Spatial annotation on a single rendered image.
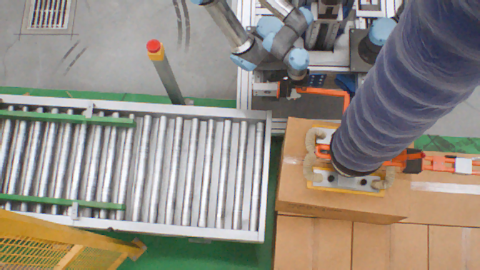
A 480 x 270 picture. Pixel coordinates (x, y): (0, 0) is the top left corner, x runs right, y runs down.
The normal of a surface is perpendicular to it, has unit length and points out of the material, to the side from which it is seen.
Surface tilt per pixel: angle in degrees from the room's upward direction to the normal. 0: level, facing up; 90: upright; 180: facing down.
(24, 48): 0
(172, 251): 0
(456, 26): 76
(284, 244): 0
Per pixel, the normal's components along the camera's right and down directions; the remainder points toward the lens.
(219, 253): -0.04, -0.25
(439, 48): -0.67, 0.64
